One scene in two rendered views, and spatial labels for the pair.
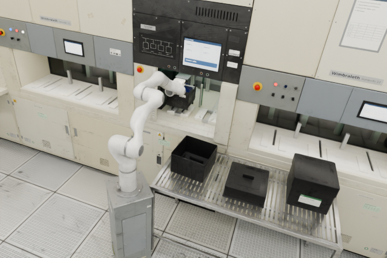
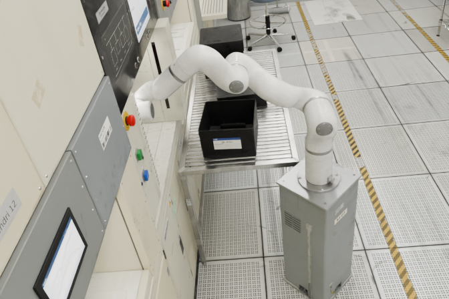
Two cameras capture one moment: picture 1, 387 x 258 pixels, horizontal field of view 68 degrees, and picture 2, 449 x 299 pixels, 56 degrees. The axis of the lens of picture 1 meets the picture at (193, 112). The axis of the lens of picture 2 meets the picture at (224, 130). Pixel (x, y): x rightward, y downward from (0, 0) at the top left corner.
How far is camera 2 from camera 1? 273 cm
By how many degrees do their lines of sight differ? 80
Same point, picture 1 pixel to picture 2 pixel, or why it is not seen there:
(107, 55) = (103, 163)
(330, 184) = (238, 27)
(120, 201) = (347, 173)
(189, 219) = (227, 237)
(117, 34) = (87, 83)
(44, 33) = not seen: outside the picture
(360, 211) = not seen: hidden behind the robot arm
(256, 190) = not seen: hidden behind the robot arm
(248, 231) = (216, 179)
